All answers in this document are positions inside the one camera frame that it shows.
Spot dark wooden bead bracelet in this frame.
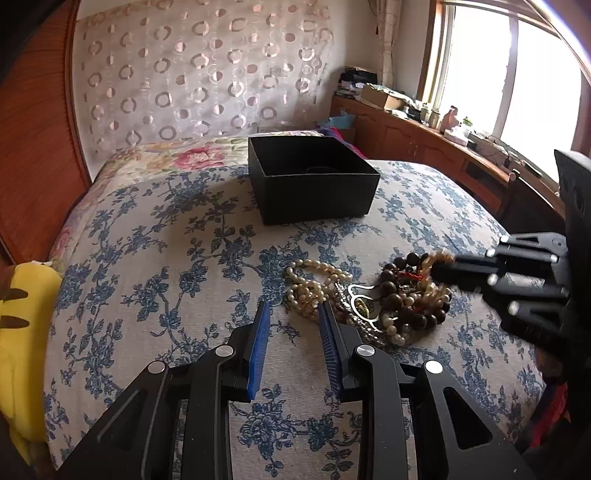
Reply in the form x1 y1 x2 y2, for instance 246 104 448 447
378 251 451 332

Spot window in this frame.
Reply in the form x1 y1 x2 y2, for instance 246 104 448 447
425 0 591 181

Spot silver hair fork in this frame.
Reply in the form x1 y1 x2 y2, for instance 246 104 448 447
341 281 386 344

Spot pile of dark clothes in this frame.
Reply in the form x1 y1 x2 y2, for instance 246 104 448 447
339 68 384 97

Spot sheer circle-patterned curtain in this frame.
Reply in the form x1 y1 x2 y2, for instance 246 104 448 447
69 0 335 153

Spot black cardboard box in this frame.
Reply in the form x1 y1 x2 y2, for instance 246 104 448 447
248 135 380 226

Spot open cardboard box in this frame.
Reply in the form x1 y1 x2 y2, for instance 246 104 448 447
360 83 409 112

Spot yellow plush toy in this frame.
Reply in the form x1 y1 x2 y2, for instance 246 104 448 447
0 262 63 462

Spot long wooden cabinet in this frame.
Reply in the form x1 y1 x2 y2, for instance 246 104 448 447
330 95 568 222

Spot dark wooden bead bracelets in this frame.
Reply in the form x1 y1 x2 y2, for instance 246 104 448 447
385 249 458 347

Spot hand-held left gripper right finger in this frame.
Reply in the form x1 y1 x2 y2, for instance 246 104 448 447
318 301 536 480

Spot blue floral bedsheet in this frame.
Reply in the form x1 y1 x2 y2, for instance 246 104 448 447
44 159 548 480

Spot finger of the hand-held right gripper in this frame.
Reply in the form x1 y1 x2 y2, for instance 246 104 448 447
434 274 571 342
431 233 570 278

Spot pale window curtain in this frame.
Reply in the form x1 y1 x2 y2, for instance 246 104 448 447
376 0 402 93

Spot cream pearl necklace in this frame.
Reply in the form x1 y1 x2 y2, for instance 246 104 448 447
285 258 354 326

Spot pink figurine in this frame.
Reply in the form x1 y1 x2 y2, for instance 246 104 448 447
438 106 462 134

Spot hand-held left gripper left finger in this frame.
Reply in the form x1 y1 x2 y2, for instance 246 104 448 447
58 301 272 480

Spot blue plastic bag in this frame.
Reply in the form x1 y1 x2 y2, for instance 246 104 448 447
318 114 358 130

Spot dark wooden chair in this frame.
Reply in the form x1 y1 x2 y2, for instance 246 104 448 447
501 168 571 234

